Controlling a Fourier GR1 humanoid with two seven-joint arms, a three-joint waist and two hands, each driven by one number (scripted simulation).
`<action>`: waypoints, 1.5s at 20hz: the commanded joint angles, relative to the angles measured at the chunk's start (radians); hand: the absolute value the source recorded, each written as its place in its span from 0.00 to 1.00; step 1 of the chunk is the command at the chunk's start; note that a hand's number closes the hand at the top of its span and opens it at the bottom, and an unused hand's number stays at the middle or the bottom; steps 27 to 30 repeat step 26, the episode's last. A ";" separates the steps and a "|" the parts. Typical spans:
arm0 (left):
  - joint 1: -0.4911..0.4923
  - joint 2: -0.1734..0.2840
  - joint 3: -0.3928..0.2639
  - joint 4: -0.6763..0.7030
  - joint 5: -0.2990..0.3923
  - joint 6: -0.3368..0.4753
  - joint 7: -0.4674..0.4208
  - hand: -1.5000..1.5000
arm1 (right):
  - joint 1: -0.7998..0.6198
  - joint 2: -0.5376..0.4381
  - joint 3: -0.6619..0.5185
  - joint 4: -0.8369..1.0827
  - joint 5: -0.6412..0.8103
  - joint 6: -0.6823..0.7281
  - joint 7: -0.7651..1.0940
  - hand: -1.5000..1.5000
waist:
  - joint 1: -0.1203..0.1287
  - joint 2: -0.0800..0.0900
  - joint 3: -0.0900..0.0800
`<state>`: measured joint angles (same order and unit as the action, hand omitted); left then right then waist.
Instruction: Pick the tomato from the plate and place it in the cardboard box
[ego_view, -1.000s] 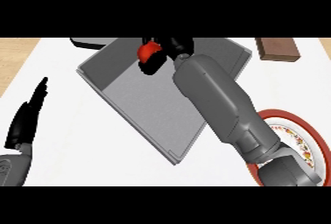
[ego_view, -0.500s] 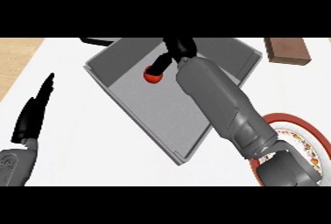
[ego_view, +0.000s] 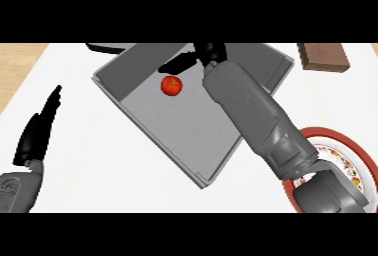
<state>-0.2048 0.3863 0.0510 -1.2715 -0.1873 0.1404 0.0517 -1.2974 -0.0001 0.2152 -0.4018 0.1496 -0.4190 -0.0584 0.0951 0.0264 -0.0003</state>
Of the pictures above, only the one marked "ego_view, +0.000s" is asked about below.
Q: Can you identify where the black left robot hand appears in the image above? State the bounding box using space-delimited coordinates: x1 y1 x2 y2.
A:
12 84 63 167

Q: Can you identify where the red tomato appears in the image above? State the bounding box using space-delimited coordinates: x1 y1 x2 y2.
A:
161 75 184 97

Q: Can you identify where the dark grey object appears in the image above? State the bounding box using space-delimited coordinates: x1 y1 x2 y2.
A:
84 43 137 55

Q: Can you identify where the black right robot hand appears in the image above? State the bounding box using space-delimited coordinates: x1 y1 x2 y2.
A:
156 43 229 76

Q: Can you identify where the brown wooden block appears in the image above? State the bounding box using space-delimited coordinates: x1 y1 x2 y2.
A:
295 43 351 73

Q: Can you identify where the red rimmed patterned plate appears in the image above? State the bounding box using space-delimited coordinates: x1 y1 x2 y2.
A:
280 126 378 214

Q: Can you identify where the grey open box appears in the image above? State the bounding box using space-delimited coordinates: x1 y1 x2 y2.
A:
90 43 295 190

